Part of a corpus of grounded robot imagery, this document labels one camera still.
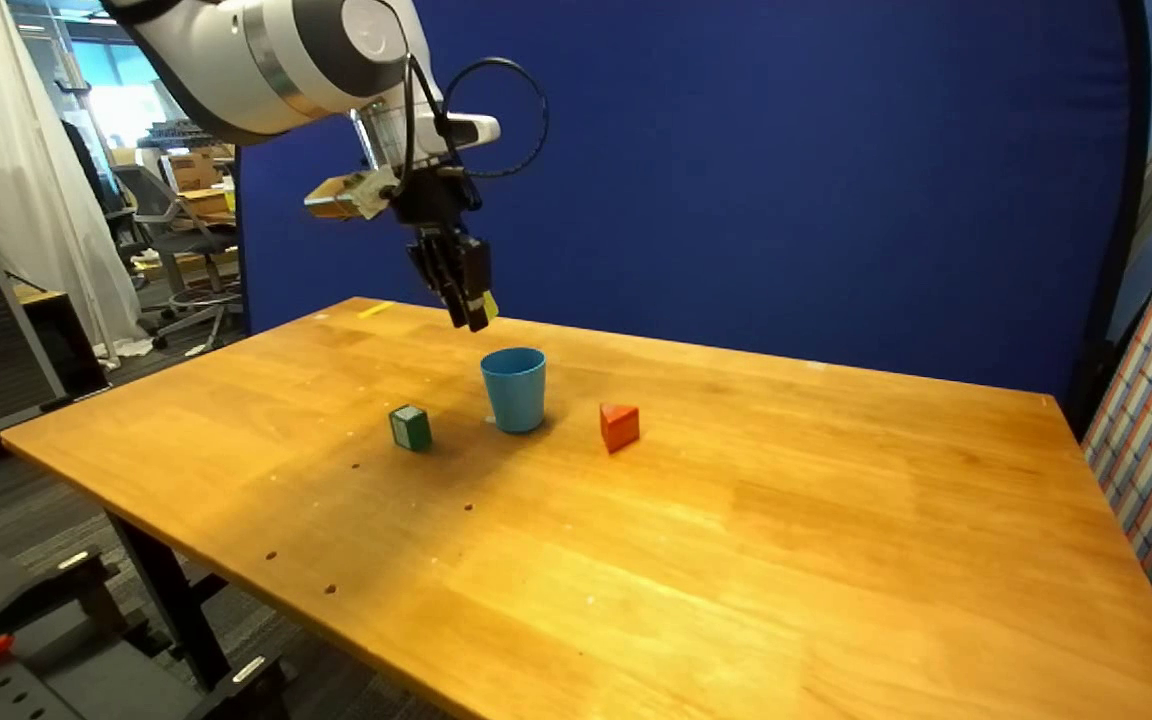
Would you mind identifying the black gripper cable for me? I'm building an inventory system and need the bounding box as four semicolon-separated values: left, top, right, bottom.
405;51;557;186

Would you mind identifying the red wooden block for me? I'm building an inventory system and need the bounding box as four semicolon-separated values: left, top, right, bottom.
597;401;645;454

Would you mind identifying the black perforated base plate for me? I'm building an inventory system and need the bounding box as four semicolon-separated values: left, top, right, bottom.
0;545;288;720

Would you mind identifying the white curtain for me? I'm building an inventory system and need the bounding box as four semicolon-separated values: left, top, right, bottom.
0;0;158;369

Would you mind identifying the black table leg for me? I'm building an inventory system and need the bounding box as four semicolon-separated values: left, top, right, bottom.
105;507;239;695

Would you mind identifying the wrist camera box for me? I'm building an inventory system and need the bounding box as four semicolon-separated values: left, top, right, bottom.
299;162;405;228

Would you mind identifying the blue plastic cup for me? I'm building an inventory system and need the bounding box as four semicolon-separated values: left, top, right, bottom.
476;343;551;436

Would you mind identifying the green wooden block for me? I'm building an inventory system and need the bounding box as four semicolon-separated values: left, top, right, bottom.
388;404;437;454

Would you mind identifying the blue fabric backdrop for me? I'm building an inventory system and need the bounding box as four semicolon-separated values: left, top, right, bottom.
233;0;1152;430

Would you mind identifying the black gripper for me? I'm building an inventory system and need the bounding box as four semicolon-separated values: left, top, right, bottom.
391;157;500;336

